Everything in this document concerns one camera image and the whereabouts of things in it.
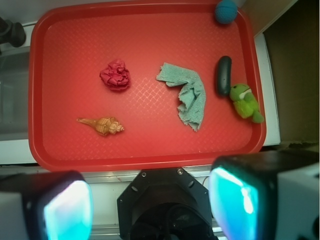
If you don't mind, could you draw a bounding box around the black camera mount knob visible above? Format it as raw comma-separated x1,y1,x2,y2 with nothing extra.
0,18,27,48

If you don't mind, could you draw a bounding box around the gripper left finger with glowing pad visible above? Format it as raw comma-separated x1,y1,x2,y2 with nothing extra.
0,170,94,240

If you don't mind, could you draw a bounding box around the green plush android toy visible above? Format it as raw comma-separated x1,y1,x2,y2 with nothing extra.
229,83,265,124

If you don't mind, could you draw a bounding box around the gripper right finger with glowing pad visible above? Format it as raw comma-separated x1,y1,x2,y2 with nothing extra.
208,149,320,240

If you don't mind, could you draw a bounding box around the black oblong capsule object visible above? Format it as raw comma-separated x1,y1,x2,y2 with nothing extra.
216,55,232,97

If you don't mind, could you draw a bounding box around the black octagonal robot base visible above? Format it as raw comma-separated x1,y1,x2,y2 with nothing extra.
117,167,217,240

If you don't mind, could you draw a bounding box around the teal cloth rag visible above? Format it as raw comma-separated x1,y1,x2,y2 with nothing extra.
156,62,207,132

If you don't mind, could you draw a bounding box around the blue textured ball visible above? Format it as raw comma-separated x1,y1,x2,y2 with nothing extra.
214,0,238,25

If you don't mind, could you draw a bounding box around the crumpled red paper ball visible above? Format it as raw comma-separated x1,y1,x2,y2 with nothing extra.
99,58,131,91

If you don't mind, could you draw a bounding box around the red plastic tray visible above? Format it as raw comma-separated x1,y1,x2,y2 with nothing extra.
28,0,266,172

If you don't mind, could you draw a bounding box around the orange spiral sea shell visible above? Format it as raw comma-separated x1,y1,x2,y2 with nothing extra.
76,117,125,137

